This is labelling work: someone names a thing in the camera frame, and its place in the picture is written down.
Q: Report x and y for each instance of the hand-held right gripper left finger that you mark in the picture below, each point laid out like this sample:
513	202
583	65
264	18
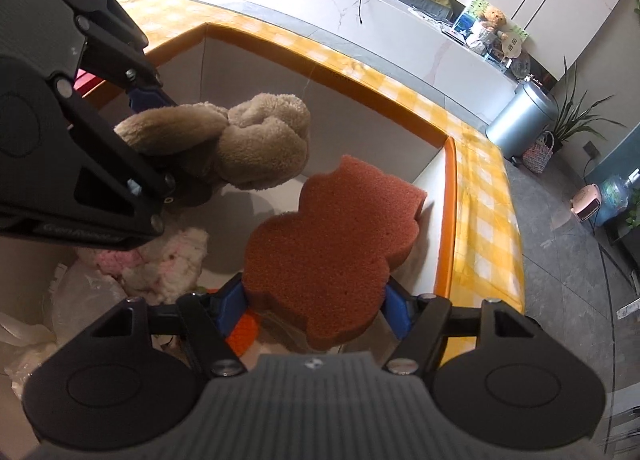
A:
231	307

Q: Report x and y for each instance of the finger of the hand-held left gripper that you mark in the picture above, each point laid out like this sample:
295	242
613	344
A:
150	99
130	160

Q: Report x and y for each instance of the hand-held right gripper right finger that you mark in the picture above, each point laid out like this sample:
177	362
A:
397	310

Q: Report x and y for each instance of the pink white crochet piece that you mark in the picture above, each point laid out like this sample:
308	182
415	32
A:
170	260

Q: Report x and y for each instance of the orange sponge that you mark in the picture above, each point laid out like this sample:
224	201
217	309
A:
330	250

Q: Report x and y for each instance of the brown plush toy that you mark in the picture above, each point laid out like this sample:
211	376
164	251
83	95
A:
260	145

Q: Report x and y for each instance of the clear cellophane gift bag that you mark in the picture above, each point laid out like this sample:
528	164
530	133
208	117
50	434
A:
85	295

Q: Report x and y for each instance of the orange cardboard box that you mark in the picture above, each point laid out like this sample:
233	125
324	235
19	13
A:
350	140

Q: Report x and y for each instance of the white plastic bag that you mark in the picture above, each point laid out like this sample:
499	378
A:
25	355

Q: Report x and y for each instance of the red flat object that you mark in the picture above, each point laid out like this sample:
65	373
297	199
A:
90	82

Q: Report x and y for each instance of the woven basket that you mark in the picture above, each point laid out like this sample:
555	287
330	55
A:
539	156

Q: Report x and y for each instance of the pink heater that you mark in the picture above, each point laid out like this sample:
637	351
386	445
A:
587	202

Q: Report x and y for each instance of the grey blue trash bin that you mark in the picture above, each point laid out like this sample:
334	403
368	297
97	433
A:
520	120

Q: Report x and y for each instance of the blue water jug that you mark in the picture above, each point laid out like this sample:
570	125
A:
617	195

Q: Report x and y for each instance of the white marble cabinet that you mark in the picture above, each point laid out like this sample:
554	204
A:
400	40

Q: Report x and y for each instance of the long leaf potted plant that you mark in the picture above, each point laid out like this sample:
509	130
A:
575	110

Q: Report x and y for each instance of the white round hand fan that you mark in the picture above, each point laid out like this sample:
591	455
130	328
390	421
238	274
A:
515	42

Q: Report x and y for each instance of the teddy bear in white basket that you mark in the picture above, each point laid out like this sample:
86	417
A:
487	27

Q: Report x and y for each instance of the acrylic stand with green picture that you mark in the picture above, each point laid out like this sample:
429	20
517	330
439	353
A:
467	17

